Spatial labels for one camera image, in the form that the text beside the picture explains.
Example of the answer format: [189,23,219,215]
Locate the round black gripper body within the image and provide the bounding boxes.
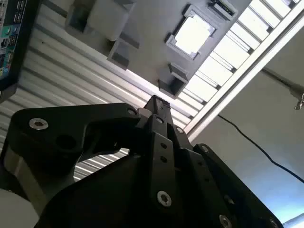
[35,154,216,228]

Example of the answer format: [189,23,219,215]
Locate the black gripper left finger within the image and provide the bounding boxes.
[0,95,177,212]

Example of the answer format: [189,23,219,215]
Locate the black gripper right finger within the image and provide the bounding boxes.
[158,97,283,228]

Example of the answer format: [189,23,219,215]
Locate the CPU with silver lid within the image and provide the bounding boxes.
[174,16,216,54]

